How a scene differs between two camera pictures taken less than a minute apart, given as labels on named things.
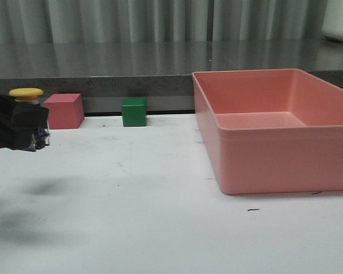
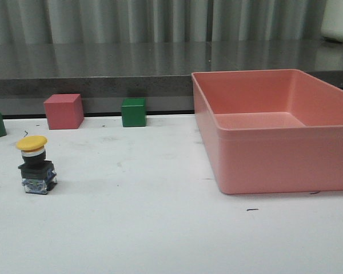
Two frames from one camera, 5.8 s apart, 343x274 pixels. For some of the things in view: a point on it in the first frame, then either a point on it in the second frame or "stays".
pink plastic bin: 279,131 stays
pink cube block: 66,111 stays
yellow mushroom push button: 40,137 -> 38,174
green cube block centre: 134,112 stays
